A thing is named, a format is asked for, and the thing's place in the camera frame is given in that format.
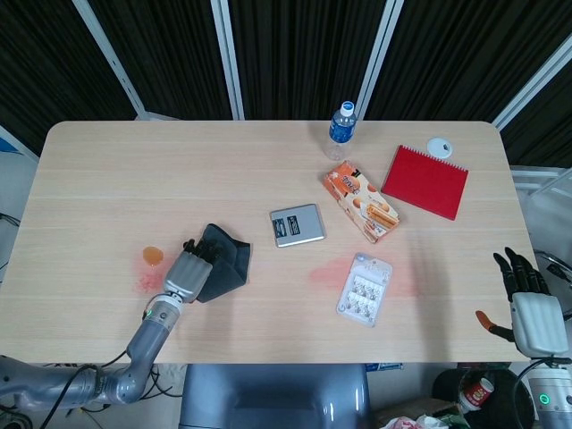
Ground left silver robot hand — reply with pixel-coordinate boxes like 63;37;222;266
161;239;224;306

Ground colourful plastic bag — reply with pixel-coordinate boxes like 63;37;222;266
383;413;470;429

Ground black floor cables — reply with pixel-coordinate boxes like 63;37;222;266
80;364;182;412

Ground dark grey microfiber cloth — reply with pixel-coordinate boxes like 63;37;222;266
195;223;253;304

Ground blue label water bottle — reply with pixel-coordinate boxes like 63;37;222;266
324;101;358;162

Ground hooks blister pack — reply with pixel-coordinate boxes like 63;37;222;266
335;252;394;330

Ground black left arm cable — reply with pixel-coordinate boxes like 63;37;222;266
46;349;130;410

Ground metal chair frame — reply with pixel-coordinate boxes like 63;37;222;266
534;249;572;323

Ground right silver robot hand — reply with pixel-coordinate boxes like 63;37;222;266
475;247;565;358

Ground white partition post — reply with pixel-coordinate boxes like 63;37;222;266
359;0;406;120
209;0;247;120
72;0;147;116
491;30;572;130

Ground red instant noodle cup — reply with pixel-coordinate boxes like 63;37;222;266
459;376;496;413

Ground orange biscuit roll box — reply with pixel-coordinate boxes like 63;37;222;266
321;160;401;245

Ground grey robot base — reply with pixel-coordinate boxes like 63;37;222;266
178;364;373;429

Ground white round disc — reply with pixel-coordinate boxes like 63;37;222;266
426;137;454;159

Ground red spiral notebook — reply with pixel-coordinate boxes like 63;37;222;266
381;144;470;222

